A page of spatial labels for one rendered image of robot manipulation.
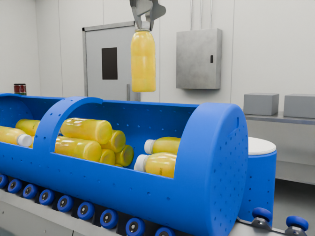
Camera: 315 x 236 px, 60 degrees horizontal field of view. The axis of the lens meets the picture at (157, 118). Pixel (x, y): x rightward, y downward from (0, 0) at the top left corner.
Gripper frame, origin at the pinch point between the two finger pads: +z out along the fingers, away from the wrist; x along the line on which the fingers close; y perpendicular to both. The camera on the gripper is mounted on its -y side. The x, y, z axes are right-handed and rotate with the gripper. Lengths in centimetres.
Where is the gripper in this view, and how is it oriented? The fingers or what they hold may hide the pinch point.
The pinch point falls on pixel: (142, 25)
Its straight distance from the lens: 76.9
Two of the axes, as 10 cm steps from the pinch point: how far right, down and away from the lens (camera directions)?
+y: 8.3, 0.7, -5.6
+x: 5.6, -1.3, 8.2
